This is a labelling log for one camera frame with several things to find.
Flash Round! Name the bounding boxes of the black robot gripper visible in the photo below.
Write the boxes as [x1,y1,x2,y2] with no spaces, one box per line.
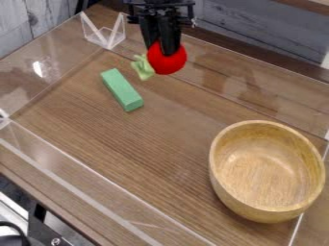
[123,0,195,56]

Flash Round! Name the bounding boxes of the red plush tomato green leaf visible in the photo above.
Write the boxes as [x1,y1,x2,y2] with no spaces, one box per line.
[131,41,187,81]

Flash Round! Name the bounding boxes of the green foam block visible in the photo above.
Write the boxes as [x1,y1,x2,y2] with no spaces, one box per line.
[100,68,144,111]

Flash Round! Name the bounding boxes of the wooden bowl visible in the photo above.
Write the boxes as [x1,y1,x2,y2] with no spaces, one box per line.
[208,120,326,224]

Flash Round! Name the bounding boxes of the clear acrylic corner bracket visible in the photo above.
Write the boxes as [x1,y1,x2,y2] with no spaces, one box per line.
[80,12,126,50]

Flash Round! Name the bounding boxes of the clear acrylic tray wall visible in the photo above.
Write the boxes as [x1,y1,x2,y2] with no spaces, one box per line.
[0,110,214,246]

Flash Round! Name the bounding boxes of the black table leg bracket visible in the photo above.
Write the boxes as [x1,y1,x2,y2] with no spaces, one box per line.
[27,204,73,246]

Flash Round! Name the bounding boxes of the black cable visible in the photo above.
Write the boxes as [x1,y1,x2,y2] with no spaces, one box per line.
[0,220,31,246]

